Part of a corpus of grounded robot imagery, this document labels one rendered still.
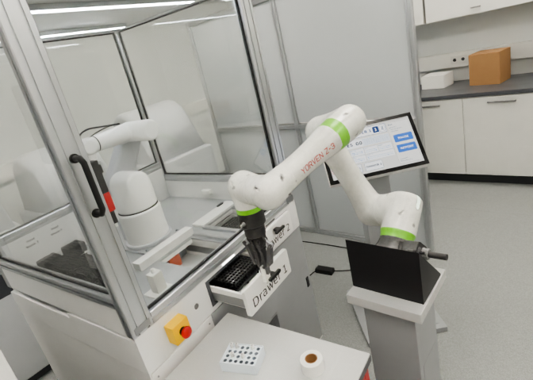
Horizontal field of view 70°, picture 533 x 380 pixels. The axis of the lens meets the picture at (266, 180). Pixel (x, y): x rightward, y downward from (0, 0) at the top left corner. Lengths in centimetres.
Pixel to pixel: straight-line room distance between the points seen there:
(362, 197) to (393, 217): 17
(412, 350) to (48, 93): 145
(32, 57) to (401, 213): 125
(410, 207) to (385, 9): 155
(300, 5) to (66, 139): 222
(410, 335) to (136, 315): 96
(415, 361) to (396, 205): 58
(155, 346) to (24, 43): 96
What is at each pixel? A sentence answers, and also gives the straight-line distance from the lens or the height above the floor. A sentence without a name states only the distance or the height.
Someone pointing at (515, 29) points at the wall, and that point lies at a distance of 456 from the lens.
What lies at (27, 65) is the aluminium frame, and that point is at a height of 178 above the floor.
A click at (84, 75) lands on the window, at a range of 121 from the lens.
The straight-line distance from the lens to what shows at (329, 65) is 294.
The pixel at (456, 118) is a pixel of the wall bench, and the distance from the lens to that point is 405.
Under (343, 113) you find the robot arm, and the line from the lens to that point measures 136.
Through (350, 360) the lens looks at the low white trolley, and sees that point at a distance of 131.
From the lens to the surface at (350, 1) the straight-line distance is 282.
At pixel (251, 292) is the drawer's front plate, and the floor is 90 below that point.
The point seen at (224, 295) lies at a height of 87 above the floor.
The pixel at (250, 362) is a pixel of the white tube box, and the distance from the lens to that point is 132.
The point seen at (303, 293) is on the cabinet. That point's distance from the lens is 213.
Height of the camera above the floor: 170
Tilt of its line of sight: 19 degrees down
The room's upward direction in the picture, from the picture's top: 13 degrees counter-clockwise
